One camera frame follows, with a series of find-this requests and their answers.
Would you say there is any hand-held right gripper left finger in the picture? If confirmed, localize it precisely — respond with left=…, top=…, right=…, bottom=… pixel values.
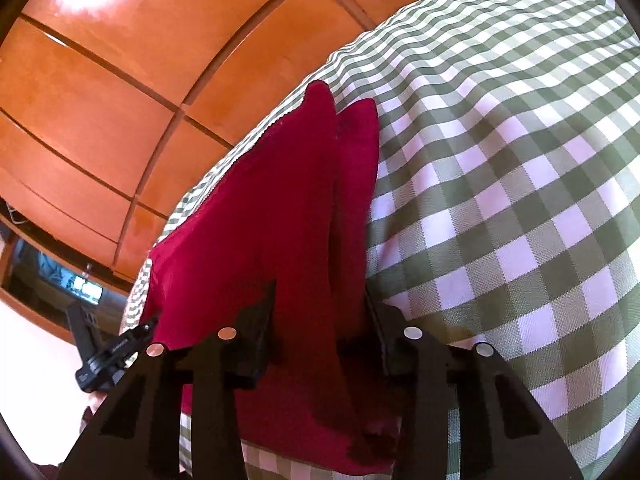
left=59, top=280, right=278, bottom=480

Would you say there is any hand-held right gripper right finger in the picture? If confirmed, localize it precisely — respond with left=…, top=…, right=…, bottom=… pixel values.
left=337, top=290, right=584, bottom=480

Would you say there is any red shirt with floral embroidery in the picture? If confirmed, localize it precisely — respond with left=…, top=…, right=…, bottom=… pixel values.
left=134, top=80, right=403, bottom=480

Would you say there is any dark open shelf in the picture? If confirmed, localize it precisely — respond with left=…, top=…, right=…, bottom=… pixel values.
left=0, top=200, right=132, bottom=312

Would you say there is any green checked bed sheet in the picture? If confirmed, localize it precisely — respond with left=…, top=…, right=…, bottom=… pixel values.
left=119, top=0, right=640, bottom=480

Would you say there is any wooden panelled wardrobe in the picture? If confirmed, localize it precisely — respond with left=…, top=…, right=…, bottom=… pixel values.
left=0, top=0, right=488, bottom=286

